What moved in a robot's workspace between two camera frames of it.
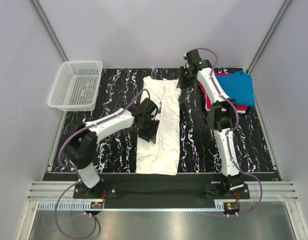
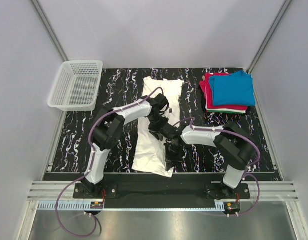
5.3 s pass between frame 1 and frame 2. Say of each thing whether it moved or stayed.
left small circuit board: stayed
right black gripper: moved
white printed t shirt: stayed
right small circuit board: stayed
